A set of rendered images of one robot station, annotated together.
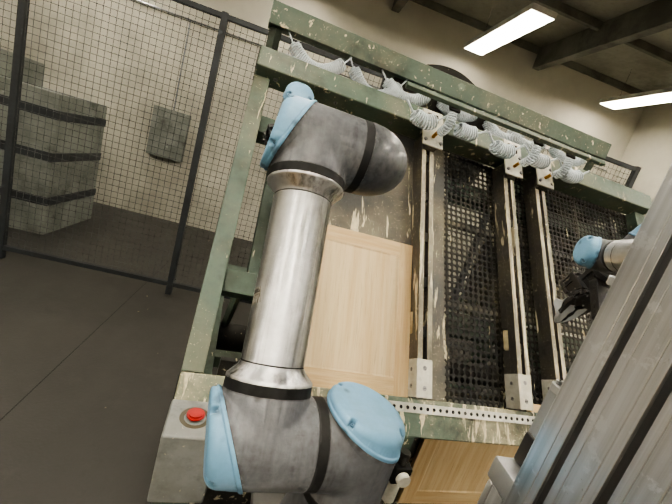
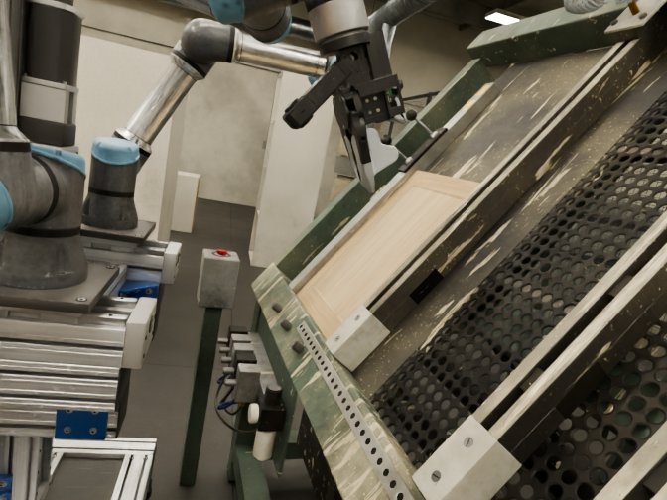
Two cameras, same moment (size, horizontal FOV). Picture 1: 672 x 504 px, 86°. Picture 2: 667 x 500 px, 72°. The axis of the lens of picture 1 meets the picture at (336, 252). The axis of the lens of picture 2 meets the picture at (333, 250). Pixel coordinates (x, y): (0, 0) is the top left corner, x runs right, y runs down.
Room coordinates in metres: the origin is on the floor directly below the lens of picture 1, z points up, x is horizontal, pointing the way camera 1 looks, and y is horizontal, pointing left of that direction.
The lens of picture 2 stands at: (1.01, -1.39, 1.35)
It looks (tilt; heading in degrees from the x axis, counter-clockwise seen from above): 12 degrees down; 87
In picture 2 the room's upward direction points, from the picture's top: 12 degrees clockwise
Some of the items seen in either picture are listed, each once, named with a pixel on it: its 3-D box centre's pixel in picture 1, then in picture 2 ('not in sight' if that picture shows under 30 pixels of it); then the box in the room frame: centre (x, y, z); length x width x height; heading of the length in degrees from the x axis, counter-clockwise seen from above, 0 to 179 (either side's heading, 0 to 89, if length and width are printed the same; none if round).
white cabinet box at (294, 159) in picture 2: not in sight; (290, 174); (0.64, 3.82, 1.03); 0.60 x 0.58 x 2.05; 102
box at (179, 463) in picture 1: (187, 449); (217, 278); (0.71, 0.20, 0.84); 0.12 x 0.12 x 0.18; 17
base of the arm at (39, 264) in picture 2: not in sight; (41, 248); (0.55, -0.59, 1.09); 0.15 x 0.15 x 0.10
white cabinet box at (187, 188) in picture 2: not in sight; (173, 198); (-0.86, 4.63, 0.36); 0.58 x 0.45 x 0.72; 12
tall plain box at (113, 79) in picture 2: not in sight; (130, 176); (-0.45, 2.21, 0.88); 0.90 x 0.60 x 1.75; 102
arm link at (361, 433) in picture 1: (352, 441); (114, 164); (0.44, -0.10, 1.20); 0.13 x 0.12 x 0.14; 108
